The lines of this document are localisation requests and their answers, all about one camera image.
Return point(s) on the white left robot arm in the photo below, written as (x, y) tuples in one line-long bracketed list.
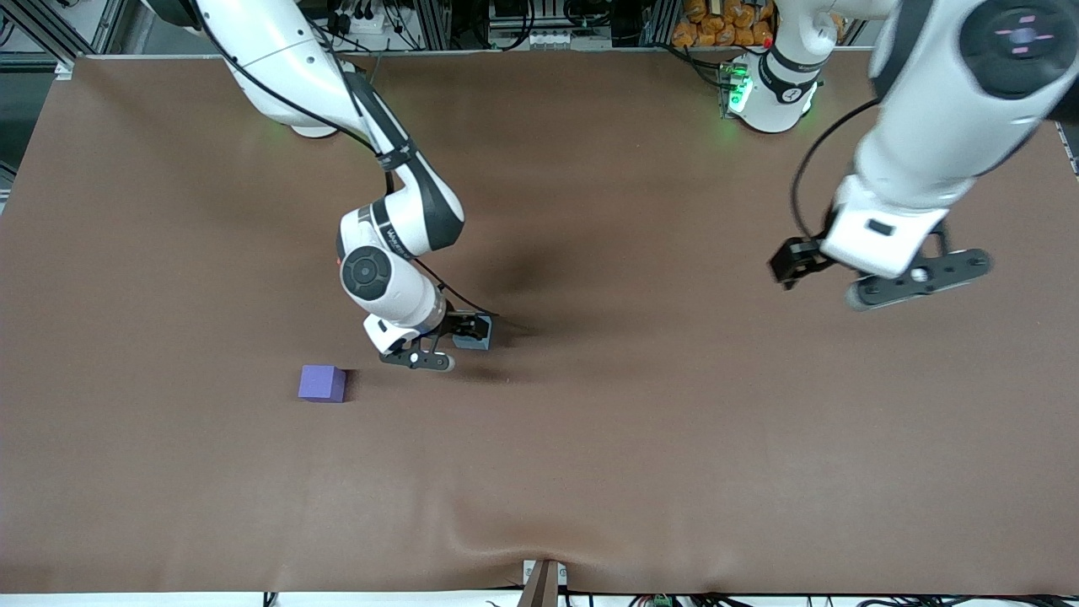
[(927, 143)]

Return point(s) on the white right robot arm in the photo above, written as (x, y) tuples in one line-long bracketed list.
[(396, 287)]

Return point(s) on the purple cube block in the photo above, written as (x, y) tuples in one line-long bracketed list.
[(320, 384)]

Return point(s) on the white terminal block row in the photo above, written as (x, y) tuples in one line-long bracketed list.
[(556, 39)]

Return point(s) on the brown table mat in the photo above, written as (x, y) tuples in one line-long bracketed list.
[(632, 421)]

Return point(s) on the orange snack bag pile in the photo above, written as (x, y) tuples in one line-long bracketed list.
[(708, 25)]

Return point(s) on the white power strip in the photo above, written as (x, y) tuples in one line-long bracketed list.
[(367, 24)]

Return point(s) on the green terminal connector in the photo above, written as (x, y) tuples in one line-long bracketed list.
[(662, 601)]

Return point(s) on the brown camera mount post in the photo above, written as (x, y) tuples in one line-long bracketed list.
[(544, 586)]

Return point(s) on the aluminium frame strut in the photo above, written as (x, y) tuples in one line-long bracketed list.
[(42, 34)]

